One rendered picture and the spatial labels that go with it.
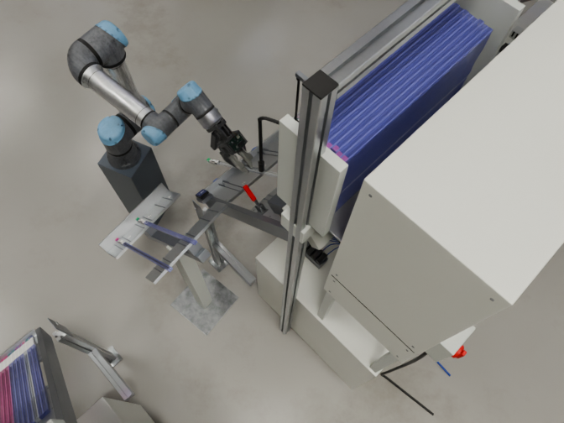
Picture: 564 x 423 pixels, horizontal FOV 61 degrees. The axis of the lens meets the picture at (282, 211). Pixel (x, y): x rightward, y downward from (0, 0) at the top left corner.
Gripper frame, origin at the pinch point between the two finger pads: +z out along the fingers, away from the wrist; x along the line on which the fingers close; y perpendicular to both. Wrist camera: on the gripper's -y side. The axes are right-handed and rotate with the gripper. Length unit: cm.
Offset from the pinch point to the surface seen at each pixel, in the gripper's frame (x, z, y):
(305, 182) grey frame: -21, -12, 76
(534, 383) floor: 41, 176, 17
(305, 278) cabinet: -9, 50, -4
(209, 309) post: -37, 61, -74
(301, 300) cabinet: -16, 54, -1
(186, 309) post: -44, 54, -79
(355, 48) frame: -10, -30, 96
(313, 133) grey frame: -21, -23, 89
